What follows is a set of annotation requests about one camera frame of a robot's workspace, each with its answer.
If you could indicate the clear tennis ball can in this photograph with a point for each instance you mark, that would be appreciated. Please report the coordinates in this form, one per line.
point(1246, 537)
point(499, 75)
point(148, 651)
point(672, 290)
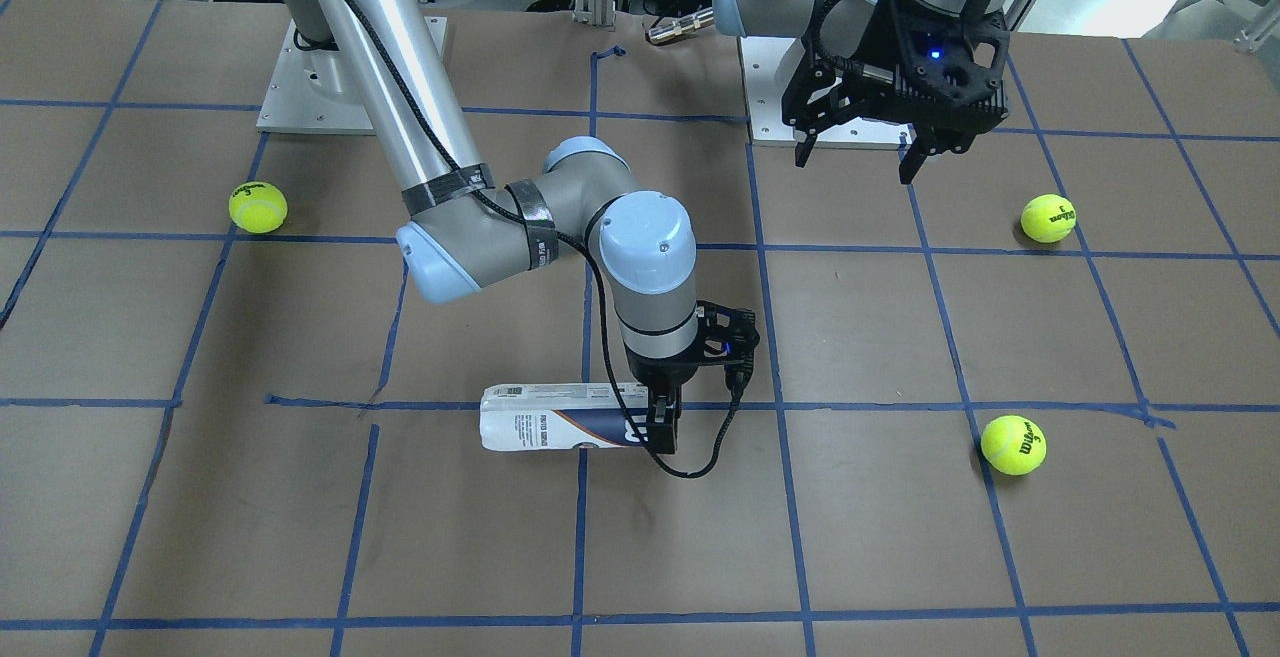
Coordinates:
point(537, 417)

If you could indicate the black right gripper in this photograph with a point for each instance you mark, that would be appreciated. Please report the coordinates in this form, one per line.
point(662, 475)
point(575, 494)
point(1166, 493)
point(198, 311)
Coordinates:
point(661, 374)

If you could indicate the tennis ball near base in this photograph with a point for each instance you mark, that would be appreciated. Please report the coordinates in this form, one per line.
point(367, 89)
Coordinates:
point(257, 207)
point(1048, 219)

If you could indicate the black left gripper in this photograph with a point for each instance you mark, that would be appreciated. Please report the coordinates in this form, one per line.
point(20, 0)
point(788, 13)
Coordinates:
point(880, 42)

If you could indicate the front tennis ball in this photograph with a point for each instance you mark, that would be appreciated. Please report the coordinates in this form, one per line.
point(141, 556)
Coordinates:
point(1013, 445)

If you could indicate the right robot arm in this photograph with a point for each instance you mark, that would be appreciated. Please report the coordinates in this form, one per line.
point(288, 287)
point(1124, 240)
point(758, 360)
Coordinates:
point(464, 233)

